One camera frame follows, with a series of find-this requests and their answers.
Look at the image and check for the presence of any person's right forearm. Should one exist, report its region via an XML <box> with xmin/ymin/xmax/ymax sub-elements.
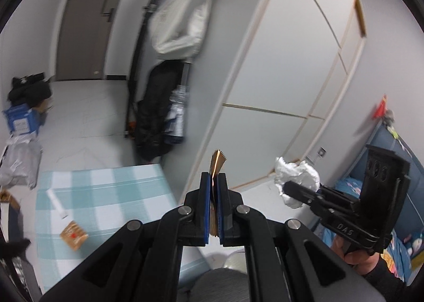
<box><xmin>363</xmin><ymin>255</ymin><xmax>410</xmax><ymax>293</ymax></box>

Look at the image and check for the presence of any brown cardboard box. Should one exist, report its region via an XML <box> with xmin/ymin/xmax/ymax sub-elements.
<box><xmin>0</xmin><ymin>189</ymin><xmax>22</xmax><ymax>215</ymax></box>

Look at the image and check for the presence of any grey speckled cloth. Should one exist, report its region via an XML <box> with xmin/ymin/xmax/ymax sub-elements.
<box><xmin>192</xmin><ymin>252</ymin><xmax>250</xmax><ymax>302</ymax></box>

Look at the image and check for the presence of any white hanging bag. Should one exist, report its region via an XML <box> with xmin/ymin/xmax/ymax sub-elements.
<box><xmin>147</xmin><ymin>0</ymin><xmax>213</xmax><ymax>61</ymax></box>

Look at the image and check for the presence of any black bag on floor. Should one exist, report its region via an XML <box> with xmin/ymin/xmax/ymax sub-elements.
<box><xmin>8</xmin><ymin>72</ymin><xmax>53</xmax><ymax>110</ymax></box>

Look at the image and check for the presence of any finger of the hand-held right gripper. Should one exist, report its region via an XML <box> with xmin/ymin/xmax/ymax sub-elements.
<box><xmin>281</xmin><ymin>181</ymin><xmax>327</xmax><ymax>210</ymax></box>

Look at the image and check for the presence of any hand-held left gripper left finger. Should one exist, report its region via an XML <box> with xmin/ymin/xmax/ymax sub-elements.
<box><xmin>40</xmin><ymin>172</ymin><xmax>213</xmax><ymax>302</ymax></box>

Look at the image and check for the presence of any white tube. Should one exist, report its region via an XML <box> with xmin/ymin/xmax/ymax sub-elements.
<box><xmin>46</xmin><ymin>189</ymin><xmax>69</xmax><ymax>220</ymax></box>

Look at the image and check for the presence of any brown door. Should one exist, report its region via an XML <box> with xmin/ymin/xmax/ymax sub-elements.
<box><xmin>55</xmin><ymin>0</ymin><xmax>137</xmax><ymax>81</ymax></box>

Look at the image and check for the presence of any white paper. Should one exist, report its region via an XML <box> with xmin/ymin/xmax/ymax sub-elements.
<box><xmin>274</xmin><ymin>156</ymin><xmax>321</xmax><ymax>208</ymax></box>

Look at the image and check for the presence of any teal checked mat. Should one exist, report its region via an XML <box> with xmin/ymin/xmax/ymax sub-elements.
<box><xmin>35</xmin><ymin>163</ymin><xmax>213</xmax><ymax>293</ymax></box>

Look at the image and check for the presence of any white wardrobe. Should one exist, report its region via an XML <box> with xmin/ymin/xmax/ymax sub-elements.
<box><xmin>162</xmin><ymin>0</ymin><xmax>368</xmax><ymax>190</ymax></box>

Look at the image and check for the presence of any black hanging bag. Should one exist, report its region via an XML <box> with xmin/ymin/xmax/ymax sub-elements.
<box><xmin>134</xmin><ymin>60</ymin><xmax>193</xmax><ymax>161</ymax></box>

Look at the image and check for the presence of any grey plastic mailing bag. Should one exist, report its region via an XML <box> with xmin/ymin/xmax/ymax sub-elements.
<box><xmin>0</xmin><ymin>134</ymin><xmax>44</xmax><ymax>190</ymax></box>

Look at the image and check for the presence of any small grey plush toy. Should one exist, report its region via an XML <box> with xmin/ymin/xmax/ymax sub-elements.
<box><xmin>384</xmin><ymin>111</ymin><xmax>399</xmax><ymax>137</ymax></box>

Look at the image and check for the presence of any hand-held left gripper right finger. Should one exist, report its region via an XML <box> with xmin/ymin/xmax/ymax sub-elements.
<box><xmin>217</xmin><ymin>173</ymin><xmax>387</xmax><ymax>302</ymax></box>

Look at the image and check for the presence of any gold foil wrapper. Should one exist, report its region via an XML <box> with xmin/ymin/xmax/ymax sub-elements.
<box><xmin>208</xmin><ymin>150</ymin><xmax>229</xmax><ymax>238</ymax></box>

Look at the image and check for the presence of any person's right hand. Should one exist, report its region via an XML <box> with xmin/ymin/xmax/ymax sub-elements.
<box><xmin>331</xmin><ymin>235</ymin><xmax>377</xmax><ymax>277</ymax></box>

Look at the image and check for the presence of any orange snack packet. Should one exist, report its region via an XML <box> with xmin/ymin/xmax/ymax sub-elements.
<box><xmin>60</xmin><ymin>221</ymin><xmax>89</xmax><ymax>251</ymax></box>

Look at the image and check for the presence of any blue cardboard box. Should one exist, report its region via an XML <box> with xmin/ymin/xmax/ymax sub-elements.
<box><xmin>3</xmin><ymin>103</ymin><xmax>42</xmax><ymax>137</ymax></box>

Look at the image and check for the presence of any red hanging ornament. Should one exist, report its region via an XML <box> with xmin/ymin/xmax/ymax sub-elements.
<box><xmin>374</xmin><ymin>94</ymin><xmax>388</xmax><ymax>120</ymax></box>

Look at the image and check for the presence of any black coat rack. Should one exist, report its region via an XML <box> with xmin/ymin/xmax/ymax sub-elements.
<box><xmin>124</xmin><ymin>4</ymin><xmax>158</xmax><ymax>139</ymax></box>

